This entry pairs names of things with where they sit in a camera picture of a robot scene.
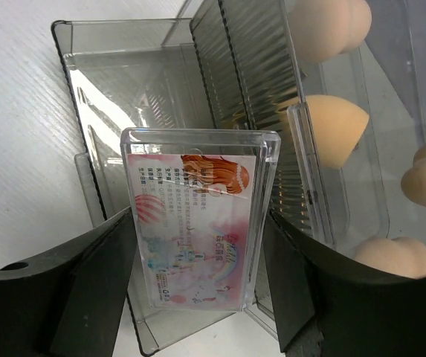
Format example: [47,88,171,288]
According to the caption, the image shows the clear nail sticker case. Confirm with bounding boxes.
[120,128,281,312]

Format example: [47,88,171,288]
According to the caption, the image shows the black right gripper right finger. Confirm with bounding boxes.
[263,213,426,356]

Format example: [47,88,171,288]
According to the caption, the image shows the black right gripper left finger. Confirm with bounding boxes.
[0,208,137,356]

